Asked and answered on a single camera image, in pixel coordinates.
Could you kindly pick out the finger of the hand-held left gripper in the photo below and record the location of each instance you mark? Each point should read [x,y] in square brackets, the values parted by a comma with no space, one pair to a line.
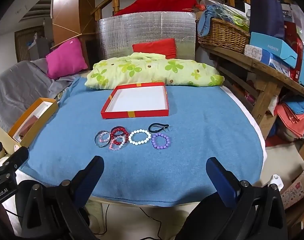
[15,158]

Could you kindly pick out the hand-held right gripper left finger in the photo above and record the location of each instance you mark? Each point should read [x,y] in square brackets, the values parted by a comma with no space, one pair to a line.
[90,177]

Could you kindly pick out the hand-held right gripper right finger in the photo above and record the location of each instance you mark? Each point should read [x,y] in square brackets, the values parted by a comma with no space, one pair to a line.
[220,182]

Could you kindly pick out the clear glass bangle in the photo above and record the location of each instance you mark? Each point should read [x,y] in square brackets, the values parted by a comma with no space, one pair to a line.
[96,140]

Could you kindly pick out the red shallow box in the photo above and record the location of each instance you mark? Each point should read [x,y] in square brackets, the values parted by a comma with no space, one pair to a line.
[139,100]

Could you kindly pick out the orange cardboard box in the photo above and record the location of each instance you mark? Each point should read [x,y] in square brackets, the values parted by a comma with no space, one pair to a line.
[39,122]

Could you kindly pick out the blue blanket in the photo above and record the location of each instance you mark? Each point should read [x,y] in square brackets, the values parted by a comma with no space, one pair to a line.
[192,142]

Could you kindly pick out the white plastic object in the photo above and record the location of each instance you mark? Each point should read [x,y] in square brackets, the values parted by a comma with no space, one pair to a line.
[276,180]

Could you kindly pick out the grey blanket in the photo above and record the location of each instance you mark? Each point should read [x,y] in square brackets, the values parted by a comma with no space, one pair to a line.
[14,87]

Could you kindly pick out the floral cardboard box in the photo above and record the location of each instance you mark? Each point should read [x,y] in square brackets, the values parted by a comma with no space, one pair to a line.
[298,190]

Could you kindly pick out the stack of folded cloths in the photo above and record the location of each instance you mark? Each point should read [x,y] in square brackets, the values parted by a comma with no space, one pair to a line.
[292,115]

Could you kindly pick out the pink cushion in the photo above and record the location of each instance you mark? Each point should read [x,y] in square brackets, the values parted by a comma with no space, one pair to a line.
[64,57]

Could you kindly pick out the wooden cabinet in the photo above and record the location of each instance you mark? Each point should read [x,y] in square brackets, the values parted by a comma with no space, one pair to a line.
[21,45]

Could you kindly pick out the wooden bench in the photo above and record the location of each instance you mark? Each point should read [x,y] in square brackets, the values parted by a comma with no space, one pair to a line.
[264,72]

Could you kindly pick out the green floral pillow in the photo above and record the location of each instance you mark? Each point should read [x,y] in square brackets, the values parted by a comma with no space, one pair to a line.
[154,70]

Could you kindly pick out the white floral box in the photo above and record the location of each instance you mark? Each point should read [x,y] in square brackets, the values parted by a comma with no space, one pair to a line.
[254,51]

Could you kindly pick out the light blue box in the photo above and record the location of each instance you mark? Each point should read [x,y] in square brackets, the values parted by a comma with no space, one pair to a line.
[269,46]

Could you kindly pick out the red cushion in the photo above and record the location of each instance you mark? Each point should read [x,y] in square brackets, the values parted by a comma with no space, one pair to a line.
[154,47]

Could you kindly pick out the wicker basket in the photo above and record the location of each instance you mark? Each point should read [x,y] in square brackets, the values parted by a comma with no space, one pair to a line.
[224,35]

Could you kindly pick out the red gift bag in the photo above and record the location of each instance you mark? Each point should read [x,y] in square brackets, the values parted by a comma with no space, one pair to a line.
[296,55]

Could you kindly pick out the brown round wooden panel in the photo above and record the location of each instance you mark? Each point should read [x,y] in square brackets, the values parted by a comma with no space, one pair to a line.
[67,10]

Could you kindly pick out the silver foil board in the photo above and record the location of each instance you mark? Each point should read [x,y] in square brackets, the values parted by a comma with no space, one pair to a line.
[142,27]

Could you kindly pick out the blue cloth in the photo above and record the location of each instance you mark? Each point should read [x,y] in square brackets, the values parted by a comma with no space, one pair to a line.
[205,22]

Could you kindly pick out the navy bag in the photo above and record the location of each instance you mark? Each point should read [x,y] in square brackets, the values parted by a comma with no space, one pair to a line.
[266,15]

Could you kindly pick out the wooden stair railing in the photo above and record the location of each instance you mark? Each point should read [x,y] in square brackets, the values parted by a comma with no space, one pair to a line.
[116,3]

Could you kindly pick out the red cloth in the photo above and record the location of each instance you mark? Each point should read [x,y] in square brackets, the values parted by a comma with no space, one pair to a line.
[162,0]

